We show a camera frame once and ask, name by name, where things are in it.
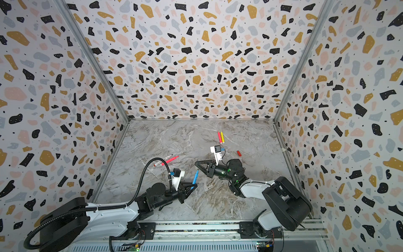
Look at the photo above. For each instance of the red pink marker pen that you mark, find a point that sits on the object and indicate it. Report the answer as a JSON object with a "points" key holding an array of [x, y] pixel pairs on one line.
{"points": [[169, 160]]}

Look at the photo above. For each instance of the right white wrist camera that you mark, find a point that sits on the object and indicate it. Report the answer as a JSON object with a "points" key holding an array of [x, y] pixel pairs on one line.
{"points": [[218, 153]]}

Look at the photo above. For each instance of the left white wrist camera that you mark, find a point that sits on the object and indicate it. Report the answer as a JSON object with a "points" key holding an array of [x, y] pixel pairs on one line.
{"points": [[177, 175]]}

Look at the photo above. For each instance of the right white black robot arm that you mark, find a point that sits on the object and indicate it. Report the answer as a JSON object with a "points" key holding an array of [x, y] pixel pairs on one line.
{"points": [[288, 207]]}

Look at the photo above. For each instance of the yellow highlighter pen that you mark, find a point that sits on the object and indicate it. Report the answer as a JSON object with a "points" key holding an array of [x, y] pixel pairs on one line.
{"points": [[222, 137]]}

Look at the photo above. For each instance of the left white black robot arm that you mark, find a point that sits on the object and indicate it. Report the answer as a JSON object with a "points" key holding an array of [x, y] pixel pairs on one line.
{"points": [[78, 221]]}

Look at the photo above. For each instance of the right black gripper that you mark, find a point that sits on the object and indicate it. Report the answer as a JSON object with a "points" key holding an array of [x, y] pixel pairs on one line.
{"points": [[209, 169]]}

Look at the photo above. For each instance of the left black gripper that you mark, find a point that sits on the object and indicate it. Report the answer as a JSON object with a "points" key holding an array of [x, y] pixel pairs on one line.
{"points": [[182, 191]]}

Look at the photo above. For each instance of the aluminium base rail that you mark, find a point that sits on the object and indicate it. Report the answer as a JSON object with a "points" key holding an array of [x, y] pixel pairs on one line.
{"points": [[212, 236]]}

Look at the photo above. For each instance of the blue pen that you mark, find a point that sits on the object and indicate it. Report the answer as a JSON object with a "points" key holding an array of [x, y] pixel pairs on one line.
{"points": [[195, 177]]}

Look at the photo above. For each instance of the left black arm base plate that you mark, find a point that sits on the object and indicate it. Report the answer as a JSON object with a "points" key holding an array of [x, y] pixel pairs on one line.
{"points": [[141, 231]]}

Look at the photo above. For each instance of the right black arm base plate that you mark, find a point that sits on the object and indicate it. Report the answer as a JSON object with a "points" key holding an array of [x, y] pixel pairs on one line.
{"points": [[250, 230]]}

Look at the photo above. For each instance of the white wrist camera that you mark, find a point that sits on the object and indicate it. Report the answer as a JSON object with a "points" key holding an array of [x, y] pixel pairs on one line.
{"points": [[177, 175], [218, 153]]}

